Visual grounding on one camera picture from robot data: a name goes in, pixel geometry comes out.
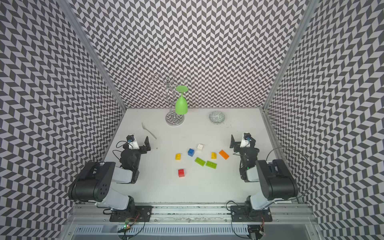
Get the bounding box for green lego plate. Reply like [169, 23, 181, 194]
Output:
[195, 157, 206, 167]
[206, 161, 217, 169]

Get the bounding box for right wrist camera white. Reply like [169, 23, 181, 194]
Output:
[240, 133, 251, 148]

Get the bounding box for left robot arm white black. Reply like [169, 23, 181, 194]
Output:
[68, 135, 151, 212]

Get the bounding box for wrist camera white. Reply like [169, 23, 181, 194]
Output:
[125, 135, 140, 150]
[240, 133, 251, 148]

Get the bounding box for orange lego brick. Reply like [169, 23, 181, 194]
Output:
[219, 150, 230, 160]

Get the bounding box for green plastic wine glass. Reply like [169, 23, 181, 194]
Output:
[175, 86, 189, 115]

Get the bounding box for aluminium front rail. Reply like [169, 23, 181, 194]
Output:
[66, 203, 317, 226]

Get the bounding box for blue lego brick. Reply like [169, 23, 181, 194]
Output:
[188, 149, 195, 157]

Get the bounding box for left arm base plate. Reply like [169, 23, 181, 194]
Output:
[110, 205, 153, 223]

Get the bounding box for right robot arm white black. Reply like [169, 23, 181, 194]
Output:
[230, 133, 299, 213]

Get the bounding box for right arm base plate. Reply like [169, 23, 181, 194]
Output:
[230, 205, 273, 223]

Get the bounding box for patterned ceramic bowl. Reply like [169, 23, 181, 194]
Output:
[209, 111, 226, 124]

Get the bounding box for red lego brick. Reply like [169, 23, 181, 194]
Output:
[178, 169, 185, 178]

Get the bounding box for chrome glass holder stand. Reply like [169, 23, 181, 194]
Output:
[148, 73, 185, 127]

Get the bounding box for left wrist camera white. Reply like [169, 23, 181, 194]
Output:
[125, 135, 140, 150]

